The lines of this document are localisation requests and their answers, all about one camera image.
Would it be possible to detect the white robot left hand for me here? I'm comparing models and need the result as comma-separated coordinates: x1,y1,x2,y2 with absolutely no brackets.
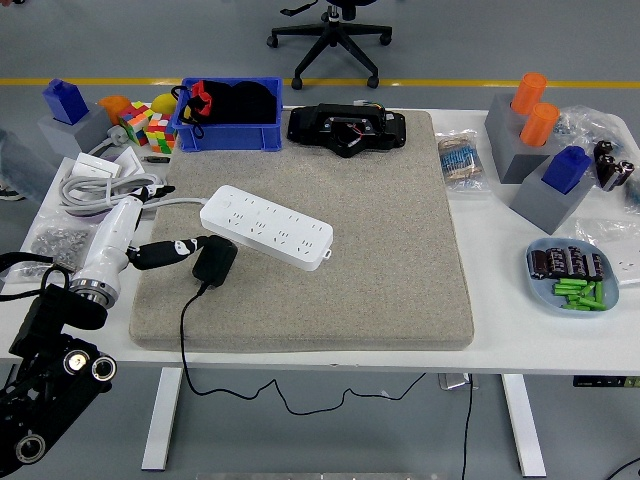
72,183,212,295

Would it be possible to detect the black plug adapter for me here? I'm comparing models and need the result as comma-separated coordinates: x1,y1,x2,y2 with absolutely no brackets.
192,234,239,290

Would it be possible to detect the black plug cord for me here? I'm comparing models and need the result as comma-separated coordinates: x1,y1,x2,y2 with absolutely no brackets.
178,282,427,417

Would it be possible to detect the white power strip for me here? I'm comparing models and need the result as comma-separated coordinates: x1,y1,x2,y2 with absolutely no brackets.
198,184,335,273

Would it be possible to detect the plastic bag of screws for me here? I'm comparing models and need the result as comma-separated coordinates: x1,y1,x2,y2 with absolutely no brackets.
9,214,101,284

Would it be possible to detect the white flat box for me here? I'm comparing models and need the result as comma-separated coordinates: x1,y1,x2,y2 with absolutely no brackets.
70,152,123,180

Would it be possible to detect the grey block holder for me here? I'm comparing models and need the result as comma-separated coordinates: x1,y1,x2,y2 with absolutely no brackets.
37,104,114,160
508,159,596,236

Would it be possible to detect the colourful white-edged puzzle cube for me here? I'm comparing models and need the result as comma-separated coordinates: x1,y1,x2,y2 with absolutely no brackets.
144,112,179,155

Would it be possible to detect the colourful stickerless puzzle cube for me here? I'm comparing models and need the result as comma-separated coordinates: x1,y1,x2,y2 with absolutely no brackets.
117,101,154,147

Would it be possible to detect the blue house-shaped block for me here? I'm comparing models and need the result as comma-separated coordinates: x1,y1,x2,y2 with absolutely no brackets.
540,145,593,196
42,78,90,126

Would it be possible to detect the yellow ball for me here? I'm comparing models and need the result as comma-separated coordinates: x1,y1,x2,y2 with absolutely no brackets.
150,93,179,117

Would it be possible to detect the blue plastic bin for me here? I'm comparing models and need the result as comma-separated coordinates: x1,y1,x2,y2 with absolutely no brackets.
170,76,285,153

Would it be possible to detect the black pouch with red trim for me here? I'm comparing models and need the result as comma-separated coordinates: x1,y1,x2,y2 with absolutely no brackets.
171,79,279,139

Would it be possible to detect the white table leg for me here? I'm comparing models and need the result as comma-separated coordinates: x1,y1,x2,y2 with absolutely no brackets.
141,367,184,472
501,373,548,478

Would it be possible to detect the black electronic device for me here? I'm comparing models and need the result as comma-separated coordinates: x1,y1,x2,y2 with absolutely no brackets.
286,102,407,159

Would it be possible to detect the grey-brown mat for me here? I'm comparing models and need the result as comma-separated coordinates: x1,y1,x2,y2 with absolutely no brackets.
128,109,475,354

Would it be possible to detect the black office chair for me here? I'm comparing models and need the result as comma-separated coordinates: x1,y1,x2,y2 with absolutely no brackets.
266,0,394,91

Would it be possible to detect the plastic bag of resistors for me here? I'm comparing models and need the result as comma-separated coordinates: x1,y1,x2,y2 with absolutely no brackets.
434,128,492,195

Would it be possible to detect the metal floor plate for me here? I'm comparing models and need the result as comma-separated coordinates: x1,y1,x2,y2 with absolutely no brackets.
438,372,480,391

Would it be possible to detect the grey two-hole cylinder holder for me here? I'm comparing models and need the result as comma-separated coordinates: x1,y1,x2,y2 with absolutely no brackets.
483,92,564,185

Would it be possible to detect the light blue plate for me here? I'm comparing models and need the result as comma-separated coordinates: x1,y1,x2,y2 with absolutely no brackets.
524,237,621,318

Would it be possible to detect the orange cylinder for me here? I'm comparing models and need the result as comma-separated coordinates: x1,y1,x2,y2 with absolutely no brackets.
519,102,561,148
509,71,549,116

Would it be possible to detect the clear bag of small parts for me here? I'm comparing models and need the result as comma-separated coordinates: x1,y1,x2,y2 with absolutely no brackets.
552,104,640,211

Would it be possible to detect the black desk control panel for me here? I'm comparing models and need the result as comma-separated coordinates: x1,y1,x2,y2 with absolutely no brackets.
572,375,640,389

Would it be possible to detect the clear plastic bag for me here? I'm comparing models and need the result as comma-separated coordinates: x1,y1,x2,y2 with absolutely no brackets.
573,215,640,289

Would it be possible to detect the grey power strip cable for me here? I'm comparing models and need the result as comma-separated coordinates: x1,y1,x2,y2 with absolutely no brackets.
58,124,211,217

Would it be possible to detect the black floor cable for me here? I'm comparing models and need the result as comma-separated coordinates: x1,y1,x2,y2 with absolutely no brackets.
460,373,475,480
604,457,640,480

